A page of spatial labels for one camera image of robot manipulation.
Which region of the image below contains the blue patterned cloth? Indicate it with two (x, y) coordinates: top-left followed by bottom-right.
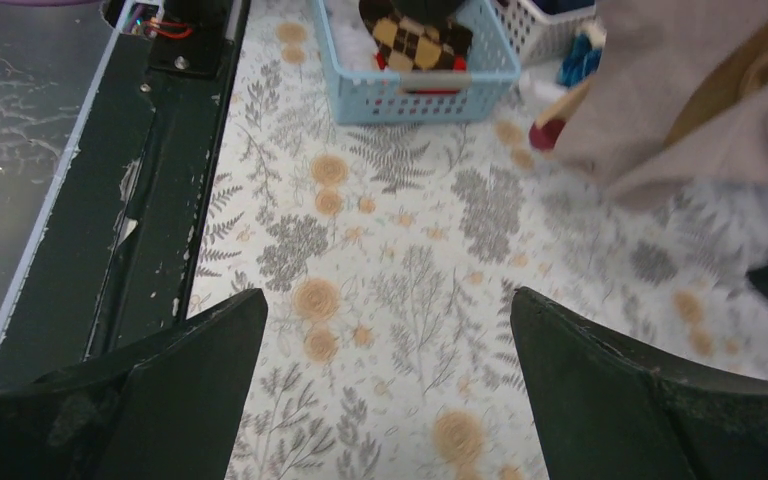
(556, 23), (606, 88)

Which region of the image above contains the pile of socks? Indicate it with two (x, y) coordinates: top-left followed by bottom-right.
(324, 0), (473, 72)

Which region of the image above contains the blue laundry basket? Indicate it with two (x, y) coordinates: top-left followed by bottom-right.
(310, 1), (521, 125)

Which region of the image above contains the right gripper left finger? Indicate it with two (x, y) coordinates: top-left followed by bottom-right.
(0, 289), (268, 479)

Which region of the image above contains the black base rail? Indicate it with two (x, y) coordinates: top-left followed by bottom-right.
(0, 1), (250, 384)

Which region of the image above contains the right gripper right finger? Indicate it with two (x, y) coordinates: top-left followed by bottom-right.
(510, 287), (768, 479)

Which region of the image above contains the white laundry basket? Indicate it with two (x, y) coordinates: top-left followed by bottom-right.
(493, 0), (596, 67)

